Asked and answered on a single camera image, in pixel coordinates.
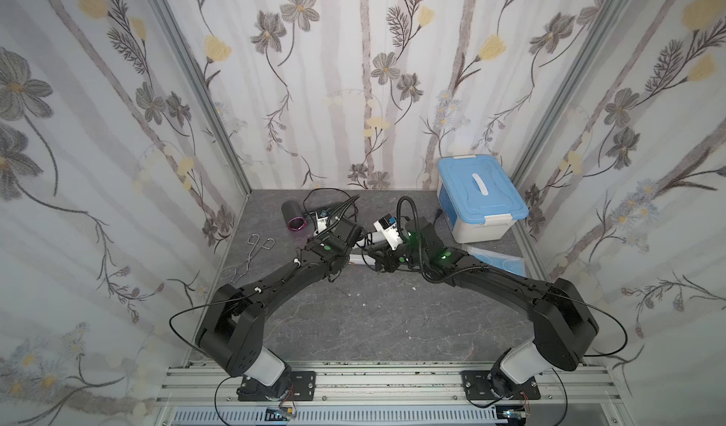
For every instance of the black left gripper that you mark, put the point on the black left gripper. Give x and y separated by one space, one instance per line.
345 222

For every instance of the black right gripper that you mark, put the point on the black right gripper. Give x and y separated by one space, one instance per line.
388 254

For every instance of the white hair dryer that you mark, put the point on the white hair dryer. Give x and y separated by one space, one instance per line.
369 242

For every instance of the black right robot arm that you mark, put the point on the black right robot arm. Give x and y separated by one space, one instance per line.
563 327

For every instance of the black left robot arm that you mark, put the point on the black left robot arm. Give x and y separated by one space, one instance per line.
232 330

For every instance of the dark grey pink hair dryer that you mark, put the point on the dark grey pink hair dryer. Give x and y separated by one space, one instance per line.
296 218

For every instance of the blue lid storage box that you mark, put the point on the blue lid storage box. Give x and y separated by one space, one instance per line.
479 200

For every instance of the metal tongs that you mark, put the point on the metal tongs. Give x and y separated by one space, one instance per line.
256 245

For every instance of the bag of blue face masks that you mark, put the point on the bag of blue face masks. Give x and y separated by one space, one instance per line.
513 264

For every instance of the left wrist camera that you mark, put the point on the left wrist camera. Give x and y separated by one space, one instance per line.
322 218

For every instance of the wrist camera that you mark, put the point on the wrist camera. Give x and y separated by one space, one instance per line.
387 227
322 218

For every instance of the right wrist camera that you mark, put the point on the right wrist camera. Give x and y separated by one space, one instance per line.
387 227

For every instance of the aluminium mounting rail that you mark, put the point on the aluminium mounting rail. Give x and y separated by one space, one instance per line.
394 393

